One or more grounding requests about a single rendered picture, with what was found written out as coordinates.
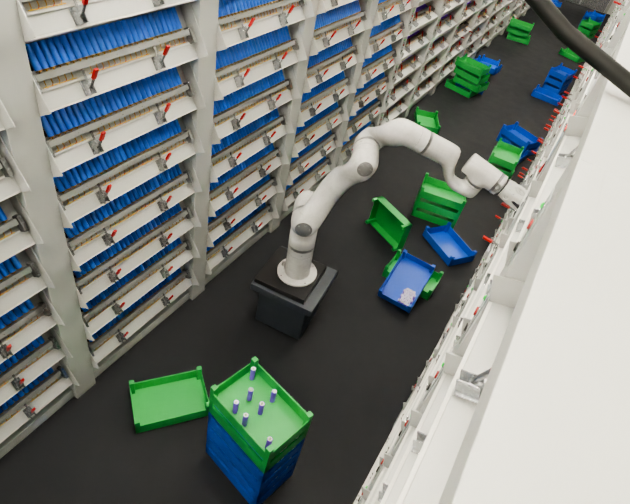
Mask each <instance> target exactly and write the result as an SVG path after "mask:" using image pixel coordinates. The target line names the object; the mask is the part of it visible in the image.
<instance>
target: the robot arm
mask: <svg viewBox="0 0 630 504"><path fill-rule="evenodd" d="M385 146H389V147H398V146H405V147H407V148H409V149H411V150H413V151H415V152H417V153H419V154H421V155H423V156H425V157H427V158H429V159H431V160H433V161H435V162H437V163H439V164H440V165H441V166H442V168H443V174H444V179H445V181H446V183H447V185H448V186H449V187H450V188H451V189H452V190H453V191H455V192H457V193H458V194H460V195H462V196H464V197H467V198H473V197H475V196H476V195H477V194H478V193H479V191H480V190H481V189H482V188H485V189H486V190H488V191H489V192H490V193H492V194H493V195H494V194H495V193H496V194H495V195H496V196H497V195H498V196H499V197H500V198H501V199H502V200H503V201H504V202H505V203H507V204H508V205H509V206H510V207H512V208H513V209H515V210H516V211H517V210H518V208H519V206H520V204H521V202H522V200H523V198H524V196H525V194H526V192H527V190H526V189H525V188H523V187H522V186H520V185H519V184H517V183H515V182H514V181H512V180H510V179H508V176H506V175H505V174H504V173H502V172H501V171H499V170H498V169H497V168H495V167H494V166H493V165H491V164H490V163H489V162H487V161H486V160H484V159H483V158H482V157H480V156H479V155H478V154H476V153H475V154H473V155H472V156H471V157H470V158H469V159H468V161H467V162H466V163H465V165H464V166H463V168H462V172H463V173H464V174H466V175H467V176H466V177H465V179H460V178H458V177H456V176H455V174H454V170H455V166H456V164H457V161H458V159H459V157H460V153H461V151H460V148H459V147H458V146H457V145H455V144H453V143H452V142H450V141H448V140H446V139H444V138H442V137H440V136H439V135H437V134H435V133H433V132H431V131H429V130H428V129H426V128H424V127H422V126H420V125H418V124H416V123H414V122H412V121H410V120H408V119H405V118H397V119H393V120H391V121H389V122H387V123H385V124H383V125H381V126H378V127H368V128H366V129H364V130H362V131H361V132H360V133H359V134H358V135H357V136H356V138H355V140H354V145H353V154H352V157H351V158H350V160H349V161H348V162H347V163H346V164H345V165H342V166H337V167H335V168H334V169H333V170H332V171H331V172H330V173H329V174H328V175H327V176H326V177H325V178H324V180H323V181H322V182H321V183H320V184H319V186H318V187H317V189H316V190H315V191H314V192H313V191H303V192H301V193H300V194H299V195H298V196H297V198H296V200H295V203H294V208H293V212H292V217H291V229H290V235H289V242H288V249H287V256H286V259H284V260H282V261H281V262H280V263H279V265H278V268H277V274H278V276H279V278H280V279H281V280H282V281H283V282H284V283H286V284H287V285H290V286H293V287H304V286H308V285H310V284H311V283H313V282H314V280H315V279H316V276H317V270H316V267H315V266H314V264H313V263H312V258H313V252H314V247H315V242H316V236H317V231H318V229H319V228H320V226H321V225H322V223H323V222H324V220H325V219H326V217H327V216H328V214H329V212H330V211H331V209H332V208H333V206H334V205H335V203H336V202H337V201H338V199H339V198H340V197H341V196H342V195H343V194H344V193H345V192H346V191H347V190H348V189H349V188H350V187H352V186H353V185H355V184H357V183H360V182H364V181H366V180H368V179H369V178H370V177H371V176H372V175H373V174H374V173H375V171H376V170H377V168H378V163H379V150H380V149H381V148H382V147H385Z"/></svg>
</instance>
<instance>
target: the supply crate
mask: <svg viewBox="0 0 630 504"><path fill-rule="evenodd" d="M258 361H259V359H258V358H257V357H256V356H255V357H253V358H252V359H251V363H250V364H248V365H247V366H245V367H244V368H242V369H241V370H239V371H238V372H237V373H235V374H234V375H232V376H231V377H229V378H228V379H227V380H225V381H224V382H222V383H221V384H219V385H218V386H216V384H214V385H213V386H211V387H210V400H211V402H212V403H213V404H214V405H215V406H216V407H217V408H218V410H219V411H220V412H221V413H222V414H223V415H224V416H225V417H226V419H227V420H228V421H229V422H230V423H231V424H232V425H233V426H234V428H235V429H236V430H237V431H238V432H239V433H240V434H241V435H242V437H243V438H244V439H245V440H246V441H247V442H248V443H249V444H250V446H251V447H252V448H253V449H254V450H255V451H256V452H257V453H258V455H259V456H260V457H261V458H262V459H263V460H264V461H265V462H266V464H267V463H268V462H270V461H271V460H272V459H273V458H274V457H275V456H276V455H278V454H279V453H280V452H281V451H282V450H283V449H284V448H285V447H287V446H288V445H289V444H290V443H291V442H292V441H293V440H295V439H296V438H297V437H298V436H299V435H300V434H301V433H302V432H304V431H305V430H306V429H307V428H308V427H309V426H310V424H311V421H312V418H313V413H312V412H311V411H309V412H306V411H305V410H304V409H303V408H302V407H301V406H300V405H299V404H298V403H297V402H296V401H295V400H294V399H293V398H292V397H291V396H290V395H289V394H288V393H287V392H286V391H285V390H284V389H283V388H282V387H281V386H280V385H279V384H278V383H277V382H276V381H275V380H274V379H273V378H272V377H271V376H270V375H269V374H268V373H267V372H266V371H265V370H264V369H263V368H262V366H261V365H260V364H258ZM251 367H256V372H255V377H254V380H250V379H249V377H250V371H251ZM250 387H252V388H253V389H254V391H253V396H252V400H251V401H247V394H248V389H249V388H250ZM273 389H276V390H277V394H276V398H275V402H274V403H271V402H270V396H271V392H272V390H273ZM234 400H238V401H239V406H238V412H237V413H236V414H233V412H232V410H233V403H234ZM261 401H263V402H264V403H265V405H264V410H263V414H262V415H258V413H257V412H258V407H259V403H260V402H261ZM244 413H248V414H249V416H248V422H247V426H245V427H244V426H243V425H242V419H243V414H244ZM269 436H271V437H272V438H273V441H272V444H271V445H269V446H268V447H267V448H266V449H265V445H266V441H267V438H268V437H269Z"/></svg>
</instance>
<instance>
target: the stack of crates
mask: <svg viewBox="0 0 630 504"><path fill-rule="evenodd" d="M428 175H429V173H427V172H426V175H425V177H424V180H423V182H422V185H421V187H420V190H419V192H418V194H417V197H416V199H415V203H414V206H413V209H412V213H411V215H412V216H414V217H417V218H420V219H423V220H426V221H429V222H432V223H435V224H438V225H441V226H444V225H447V223H448V222H451V223H452V224H451V226H450V227H451V228H452V229H453V228H454V226H455V224H456V222H457V220H458V218H459V216H460V214H461V212H462V210H463V208H464V206H465V204H466V197H464V196H462V195H460V194H458V193H457V192H455V191H453V190H452V189H451V188H450V187H449V186H448V185H447V183H446V182H444V181H441V180H438V179H435V178H432V177H429V176H428Z"/></svg>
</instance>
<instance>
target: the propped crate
mask: <svg viewBox="0 0 630 504"><path fill-rule="evenodd" d="M435 267H436V265H434V264H433V265H430V264H428V263H426V262H424V261H422V260H420V259H418V258H416V257H414V256H413V255H411V254H409V253H407V250H405V249H404V250H403V253H402V254H401V256H400V258H399V259H398V261H397V262H396V264H395V266H394V267H393V269H392V270H391V272H390V274H389V275H388V277H387V278H386V280H385V282H384V283H383V285H382V286H381V287H380V289H379V292H378V296H379V297H381V298H383V299H385V300H387V301H388V302H390V303H392V304H394V305H395V306H397V307H399V308H401V309H403V310H404V311H406V312H408V313H410V311H411V309H412V308H413V306H414V304H415V303H416V301H417V299H418V297H419V296H420V294H421V292H422V291H423V289H424V287H425V285H426V284H427V282H428V280H429V279H430V277H431V275H432V273H433V272H434V269H435ZM406 288H409V289H411V290H412V291H415V292H416V293H415V295H416V297H415V299H414V301H413V302H412V304H409V305H408V307H406V306H404V305H403V304H401V303H399V302H397V301H398V299H399V298H400V295H401V294H402V293H403V290H404V289H406Z"/></svg>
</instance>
